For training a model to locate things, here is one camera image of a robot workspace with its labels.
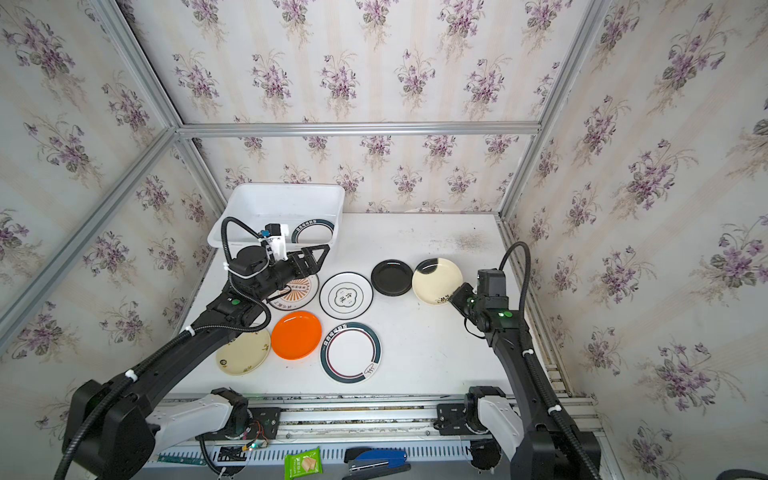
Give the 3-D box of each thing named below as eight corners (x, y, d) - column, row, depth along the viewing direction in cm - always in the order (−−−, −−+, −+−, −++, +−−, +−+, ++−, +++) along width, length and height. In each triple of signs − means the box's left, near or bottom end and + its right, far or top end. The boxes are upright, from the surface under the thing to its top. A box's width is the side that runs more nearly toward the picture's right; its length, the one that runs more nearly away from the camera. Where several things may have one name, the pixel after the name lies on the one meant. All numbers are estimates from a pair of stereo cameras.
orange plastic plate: (269, 360, 85) (265, 355, 82) (280, 316, 94) (277, 311, 91) (318, 360, 85) (316, 356, 82) (324, 317, 94) (323, 311, 91)
